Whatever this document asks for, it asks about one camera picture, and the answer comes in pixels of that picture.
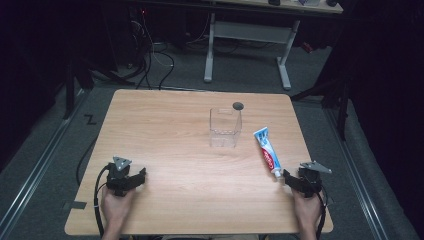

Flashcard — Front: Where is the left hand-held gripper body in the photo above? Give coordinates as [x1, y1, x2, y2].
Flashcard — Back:
[105, 155, 135, 198]

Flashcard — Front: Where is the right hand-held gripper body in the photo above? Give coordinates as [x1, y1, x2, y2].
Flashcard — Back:
[297, 161, 333, 198]

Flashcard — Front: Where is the white blue red toothpaste tube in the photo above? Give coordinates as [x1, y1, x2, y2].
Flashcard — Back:
[252, 126, 283, 179]

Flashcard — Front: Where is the clear plastic container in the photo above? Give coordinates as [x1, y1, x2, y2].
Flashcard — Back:
[208, 106, 243, 149]

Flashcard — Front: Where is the person's right hand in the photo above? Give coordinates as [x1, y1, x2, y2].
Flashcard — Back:
[291, 188, 323, 232]

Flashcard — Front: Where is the person's left hand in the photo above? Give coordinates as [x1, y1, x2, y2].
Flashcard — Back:
[100, 185, 136, 232]

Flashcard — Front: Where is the grey tape piece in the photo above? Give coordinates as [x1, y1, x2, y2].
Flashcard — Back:
[62, 200, 88, 211]

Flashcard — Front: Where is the black metal stand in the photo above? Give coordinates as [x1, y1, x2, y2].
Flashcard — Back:
[290, 74, 352, 142]
[62, 58, 96, 121]

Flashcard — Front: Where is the dark computer tower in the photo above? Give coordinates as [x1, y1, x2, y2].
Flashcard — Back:
[127, 5, 148, 68]

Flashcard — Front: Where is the white-framed desk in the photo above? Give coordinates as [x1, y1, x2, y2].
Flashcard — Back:
[203, 0, 344, 91]

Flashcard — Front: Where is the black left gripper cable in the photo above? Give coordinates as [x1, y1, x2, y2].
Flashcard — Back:
[93, 164, 113, 239]

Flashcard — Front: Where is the thin black floor cable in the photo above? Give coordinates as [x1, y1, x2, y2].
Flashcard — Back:
[75, 135, 98, 187]

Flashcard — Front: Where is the metal floor rail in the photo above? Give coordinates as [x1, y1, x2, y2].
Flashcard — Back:
[323, 105, 390, 240]
[0, 89, 88, 236]

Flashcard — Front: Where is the black floor cable bundle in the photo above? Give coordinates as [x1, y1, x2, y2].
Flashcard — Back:
[131, 19, 176, 91]

